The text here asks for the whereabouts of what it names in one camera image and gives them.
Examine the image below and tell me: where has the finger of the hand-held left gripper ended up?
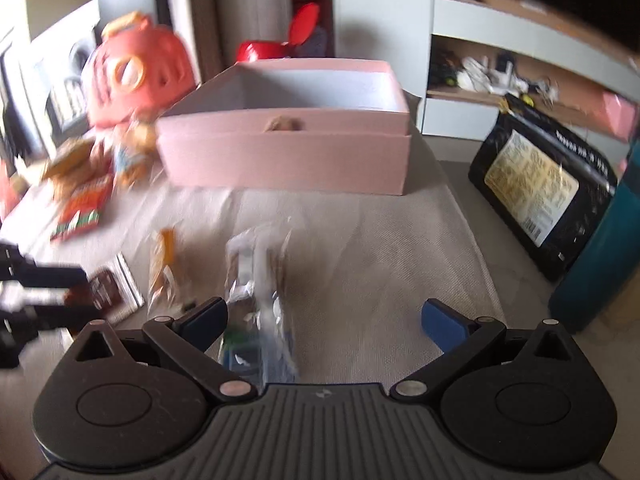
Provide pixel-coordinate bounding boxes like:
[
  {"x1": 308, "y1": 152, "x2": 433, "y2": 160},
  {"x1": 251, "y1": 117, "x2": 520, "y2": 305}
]
[
  {"x1": 0, "y1": 244, "x2": 90, "y2": 292},
  {"x1": 0, "y1": 287, "x2": 104, "y2": 368}
]

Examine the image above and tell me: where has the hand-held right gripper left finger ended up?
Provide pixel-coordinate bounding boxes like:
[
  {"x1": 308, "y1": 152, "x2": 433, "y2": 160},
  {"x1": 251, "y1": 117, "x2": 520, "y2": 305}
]
[{"x1": 75, "y1": 297, "x2": 253, "y2": 403}]

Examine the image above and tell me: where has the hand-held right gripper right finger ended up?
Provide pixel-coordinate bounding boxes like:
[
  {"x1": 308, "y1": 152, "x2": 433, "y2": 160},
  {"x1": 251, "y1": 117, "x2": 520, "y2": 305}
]
[{"x1": 390, "y1": 299, "x2": 573, "y2": 403}]

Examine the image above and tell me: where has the clear plastic snack packet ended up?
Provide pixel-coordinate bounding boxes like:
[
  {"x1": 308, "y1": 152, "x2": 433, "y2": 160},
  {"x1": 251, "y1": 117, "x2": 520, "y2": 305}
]
[{"x1": 219, "y1": 224, "x2": 302, "y2": 387}]

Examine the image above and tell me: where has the small brown snack packet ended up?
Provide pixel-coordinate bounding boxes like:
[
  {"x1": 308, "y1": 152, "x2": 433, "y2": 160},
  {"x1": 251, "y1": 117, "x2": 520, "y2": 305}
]
[{"x1": 89, "y1": 254, "x2": 146, "y2": 324}]

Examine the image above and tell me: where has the long bread packet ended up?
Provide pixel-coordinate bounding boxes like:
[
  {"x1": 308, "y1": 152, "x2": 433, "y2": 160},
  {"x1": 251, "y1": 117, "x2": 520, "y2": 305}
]
[{"x1": 112, "y1": 119, "x2": 159, "y2": 189}]

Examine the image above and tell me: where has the pink cardboard box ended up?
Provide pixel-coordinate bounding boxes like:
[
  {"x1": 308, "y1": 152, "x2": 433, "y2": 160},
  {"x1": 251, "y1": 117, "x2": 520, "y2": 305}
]
[{"x1": 156, "y1": 58, "x2": 414, "y2": 197}]

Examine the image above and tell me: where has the red green snack packet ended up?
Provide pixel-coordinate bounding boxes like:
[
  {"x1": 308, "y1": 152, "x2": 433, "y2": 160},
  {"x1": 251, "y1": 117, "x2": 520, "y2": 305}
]
[{"x1": 49, "y1": 209, "x2": 103, "y2": 244}]

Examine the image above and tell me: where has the orange snack packet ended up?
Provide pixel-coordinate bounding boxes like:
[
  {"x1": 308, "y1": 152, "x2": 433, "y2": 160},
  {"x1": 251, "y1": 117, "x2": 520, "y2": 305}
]
[{"x1": 147, "y1": 227, "x2": 184, "y2": 307}]

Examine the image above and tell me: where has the white tablecloth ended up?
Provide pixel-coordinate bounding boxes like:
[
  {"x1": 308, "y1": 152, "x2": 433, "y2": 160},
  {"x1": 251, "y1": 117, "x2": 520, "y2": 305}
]
[{"x1": 0, "y1": 125, "x2": 507, "y2": 403}]

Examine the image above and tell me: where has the tan pastry packet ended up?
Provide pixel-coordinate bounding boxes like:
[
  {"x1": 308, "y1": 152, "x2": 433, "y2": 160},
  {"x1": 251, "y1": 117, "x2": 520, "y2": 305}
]
[{"x1": 42, "y1": 137, "x2": 102, "y2": 186}]

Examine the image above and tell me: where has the teal bottle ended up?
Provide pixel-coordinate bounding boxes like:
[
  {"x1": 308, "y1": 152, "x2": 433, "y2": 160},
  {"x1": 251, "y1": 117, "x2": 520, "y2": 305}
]
[{"x1": 548, "y1": 139, "x2": 640, "y2": 334}]

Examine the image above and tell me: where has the black bag with yellow label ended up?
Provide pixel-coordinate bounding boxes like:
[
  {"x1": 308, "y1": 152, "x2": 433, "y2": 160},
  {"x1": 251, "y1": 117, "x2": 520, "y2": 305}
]
[{"x1": 468, "y1": 94, "x2": 619, "y2": 282}]

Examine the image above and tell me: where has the pink toy carrier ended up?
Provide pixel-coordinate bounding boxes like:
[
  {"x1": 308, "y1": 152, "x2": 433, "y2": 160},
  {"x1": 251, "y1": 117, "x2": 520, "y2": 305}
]
[{"x1": 86, "y1": 11, "x2": 202, "y2": 129}]

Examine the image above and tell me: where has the pink paper bag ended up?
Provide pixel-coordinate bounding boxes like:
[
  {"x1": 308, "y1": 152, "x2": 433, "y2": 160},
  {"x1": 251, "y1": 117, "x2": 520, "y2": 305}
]
[{"x1": 601, "y1": 91, "x2": 640, "y2": 142}]

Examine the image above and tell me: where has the white shelf unit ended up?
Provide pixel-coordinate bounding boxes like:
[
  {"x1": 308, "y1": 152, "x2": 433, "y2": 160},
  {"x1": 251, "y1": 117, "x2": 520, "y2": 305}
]
[{"x1": 424, "y1": 0, "x2": 640, "y2": 143}]

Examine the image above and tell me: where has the white cable clutter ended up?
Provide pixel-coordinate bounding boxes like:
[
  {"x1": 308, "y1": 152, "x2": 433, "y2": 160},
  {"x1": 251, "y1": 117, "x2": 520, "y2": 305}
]
[{"x1": 431, "y1": 49, "x2": 560, "y2": 105}]

